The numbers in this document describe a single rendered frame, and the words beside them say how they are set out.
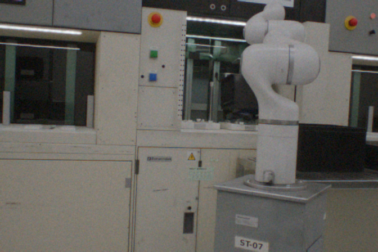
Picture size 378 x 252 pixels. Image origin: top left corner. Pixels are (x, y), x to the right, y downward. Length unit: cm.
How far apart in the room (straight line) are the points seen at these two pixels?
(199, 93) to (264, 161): 166
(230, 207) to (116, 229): 81
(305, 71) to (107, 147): 96
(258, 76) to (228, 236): 47
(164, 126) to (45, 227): 66
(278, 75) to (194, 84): 164
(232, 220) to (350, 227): 120
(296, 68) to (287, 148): 23
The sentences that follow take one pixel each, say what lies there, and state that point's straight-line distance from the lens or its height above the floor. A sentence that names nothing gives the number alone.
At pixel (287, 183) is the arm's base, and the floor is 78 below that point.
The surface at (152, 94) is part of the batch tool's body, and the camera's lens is 194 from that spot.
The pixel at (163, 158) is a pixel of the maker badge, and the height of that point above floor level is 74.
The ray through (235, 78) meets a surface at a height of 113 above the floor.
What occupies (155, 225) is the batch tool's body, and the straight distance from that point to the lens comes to 202.
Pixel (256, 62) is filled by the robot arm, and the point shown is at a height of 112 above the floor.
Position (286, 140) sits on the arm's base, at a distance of 130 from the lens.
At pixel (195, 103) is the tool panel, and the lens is 289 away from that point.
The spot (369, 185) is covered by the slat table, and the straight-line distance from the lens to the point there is 164.
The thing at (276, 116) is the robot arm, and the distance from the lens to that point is 129.
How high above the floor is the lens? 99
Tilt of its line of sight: 3 degrees down
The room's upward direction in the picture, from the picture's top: 3 degrees clockwise
